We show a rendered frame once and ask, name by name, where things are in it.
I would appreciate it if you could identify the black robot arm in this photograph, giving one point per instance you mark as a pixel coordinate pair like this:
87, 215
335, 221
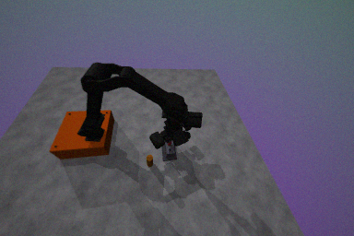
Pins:
98, 80

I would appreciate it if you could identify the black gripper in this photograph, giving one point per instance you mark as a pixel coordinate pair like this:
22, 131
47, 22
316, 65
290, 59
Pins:
158, 140

